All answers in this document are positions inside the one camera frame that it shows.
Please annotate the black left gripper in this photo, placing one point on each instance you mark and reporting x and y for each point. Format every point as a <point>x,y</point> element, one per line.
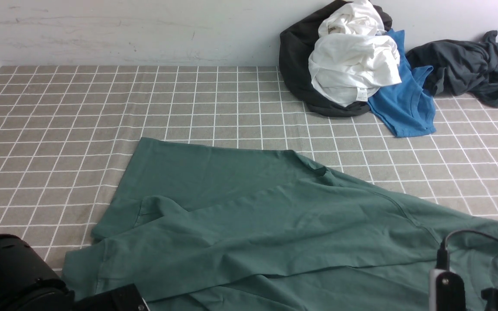
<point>125,298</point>

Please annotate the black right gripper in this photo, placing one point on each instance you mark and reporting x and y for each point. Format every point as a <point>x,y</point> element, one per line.
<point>490,296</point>

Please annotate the green long-sleeved shirt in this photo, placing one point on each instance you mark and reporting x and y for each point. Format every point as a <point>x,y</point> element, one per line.
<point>200,228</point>

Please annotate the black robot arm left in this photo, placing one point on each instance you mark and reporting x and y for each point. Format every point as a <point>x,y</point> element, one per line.
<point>27,283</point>

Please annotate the blue t-shirt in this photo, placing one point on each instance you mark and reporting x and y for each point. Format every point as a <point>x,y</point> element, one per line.
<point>407,109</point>

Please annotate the dark grey crumpled shirt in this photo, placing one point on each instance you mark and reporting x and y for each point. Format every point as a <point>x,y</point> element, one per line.
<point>460,67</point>

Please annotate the white crumpled shirt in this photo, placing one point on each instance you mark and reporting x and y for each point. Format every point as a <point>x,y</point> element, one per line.
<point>353,56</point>

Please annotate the grey checkered tablecloth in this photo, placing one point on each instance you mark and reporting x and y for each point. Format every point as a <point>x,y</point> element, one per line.
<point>67,134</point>

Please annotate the black crumpled garment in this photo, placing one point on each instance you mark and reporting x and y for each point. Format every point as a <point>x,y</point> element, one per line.
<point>296,45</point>

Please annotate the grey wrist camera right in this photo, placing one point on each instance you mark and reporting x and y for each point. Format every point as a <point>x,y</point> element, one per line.
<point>446,291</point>

